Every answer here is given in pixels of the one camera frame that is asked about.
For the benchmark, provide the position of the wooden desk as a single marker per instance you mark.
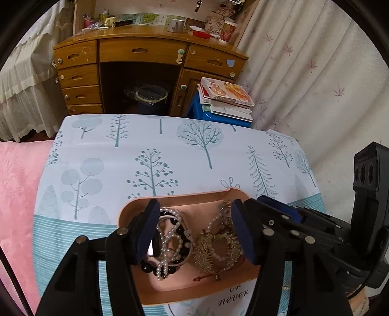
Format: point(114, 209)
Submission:
point(142, 51)

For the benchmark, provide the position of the leaf print curtain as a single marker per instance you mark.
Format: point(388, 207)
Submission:
point(319, 76)

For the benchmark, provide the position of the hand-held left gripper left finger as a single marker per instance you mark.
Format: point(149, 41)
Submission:
point(146, 234)

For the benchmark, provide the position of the blue plastic stool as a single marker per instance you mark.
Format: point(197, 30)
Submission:
point(197, 111)

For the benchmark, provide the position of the stack of magazines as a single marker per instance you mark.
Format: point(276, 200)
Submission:
point(226, 94)

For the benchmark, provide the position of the white lace cover cloth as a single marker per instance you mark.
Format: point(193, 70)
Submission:
point(27, 76)

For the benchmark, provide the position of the pink plastic tray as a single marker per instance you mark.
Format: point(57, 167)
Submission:
point(182, 288)

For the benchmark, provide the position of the grey mug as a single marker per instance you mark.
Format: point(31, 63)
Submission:
point(176, 26)

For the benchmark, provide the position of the tree print tablecloth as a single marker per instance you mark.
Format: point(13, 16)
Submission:
point(170, 152)

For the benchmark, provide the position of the pink blanket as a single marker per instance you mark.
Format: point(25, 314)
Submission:
point(18, 197)

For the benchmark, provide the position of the yellow mug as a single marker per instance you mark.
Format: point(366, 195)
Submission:
point(109, 22)

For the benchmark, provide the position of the dark trash bin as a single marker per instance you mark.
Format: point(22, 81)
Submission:
point(150, 98)

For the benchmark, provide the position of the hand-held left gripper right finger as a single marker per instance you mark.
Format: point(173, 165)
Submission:
point(244, 237)

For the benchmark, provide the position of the gold leaf hair comb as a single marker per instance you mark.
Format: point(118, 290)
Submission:
point(206, 253)

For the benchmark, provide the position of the red box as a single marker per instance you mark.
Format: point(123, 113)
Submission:
point(202, 34)

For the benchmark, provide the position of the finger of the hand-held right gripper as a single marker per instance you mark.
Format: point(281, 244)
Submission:
point(282, 207)
point(273, 219)

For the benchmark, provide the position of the printed paper bag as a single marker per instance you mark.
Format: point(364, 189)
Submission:
point(214, 24)

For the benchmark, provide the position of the printed paper cup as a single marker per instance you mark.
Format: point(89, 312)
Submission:
point(228, 32)

